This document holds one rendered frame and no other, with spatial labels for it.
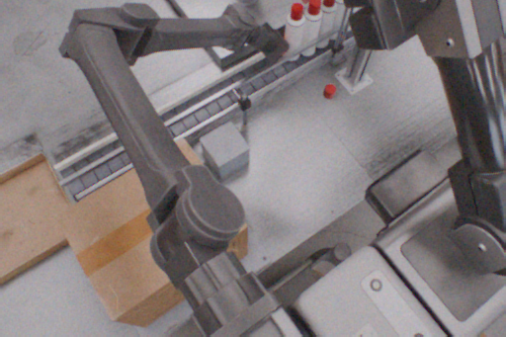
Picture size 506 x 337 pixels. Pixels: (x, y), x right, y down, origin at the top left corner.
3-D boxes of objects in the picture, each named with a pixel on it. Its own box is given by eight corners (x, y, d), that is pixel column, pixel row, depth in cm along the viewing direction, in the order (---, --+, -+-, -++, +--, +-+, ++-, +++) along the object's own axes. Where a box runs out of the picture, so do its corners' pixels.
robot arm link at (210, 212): (41, 40, 69) (62, -14, 64) (117, 50, 79) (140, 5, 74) (166, 288, 51) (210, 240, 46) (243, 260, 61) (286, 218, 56)
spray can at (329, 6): (319, 33, 136) (330, -18, 117) (331, 42, 134) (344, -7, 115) (307, 42, 134) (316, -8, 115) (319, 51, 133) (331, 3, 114)
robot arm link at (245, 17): (225, 50, 106) (245, 23, 101) (200, 21, 110) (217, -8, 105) (255, 53, 115) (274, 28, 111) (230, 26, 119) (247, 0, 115)
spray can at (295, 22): (294, 45, 133) (300, -4, 115) (302, 57, 132) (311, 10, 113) (279, 51, 132) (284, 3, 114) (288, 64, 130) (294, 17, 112)
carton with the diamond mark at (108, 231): (197, 181, 118) (183, 136, 93) (248, 254, 110) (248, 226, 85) (97, 246, 110) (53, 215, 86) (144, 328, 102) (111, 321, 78)
